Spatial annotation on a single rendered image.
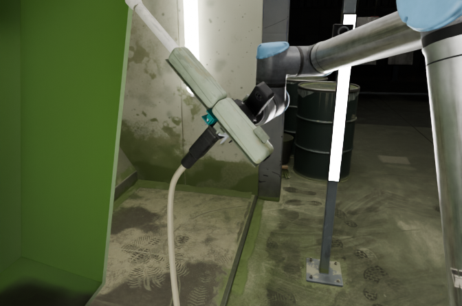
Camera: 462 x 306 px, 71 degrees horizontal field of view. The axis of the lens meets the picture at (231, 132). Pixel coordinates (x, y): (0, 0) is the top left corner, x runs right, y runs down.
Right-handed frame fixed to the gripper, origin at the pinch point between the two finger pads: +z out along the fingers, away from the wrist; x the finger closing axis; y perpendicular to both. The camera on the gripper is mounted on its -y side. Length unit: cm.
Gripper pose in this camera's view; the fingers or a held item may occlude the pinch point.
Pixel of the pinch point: (218, 123)
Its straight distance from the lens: 70.6
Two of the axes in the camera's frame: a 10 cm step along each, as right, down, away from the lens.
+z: -5.0, 2.6, -8.3
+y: -5.9, 5.9, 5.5
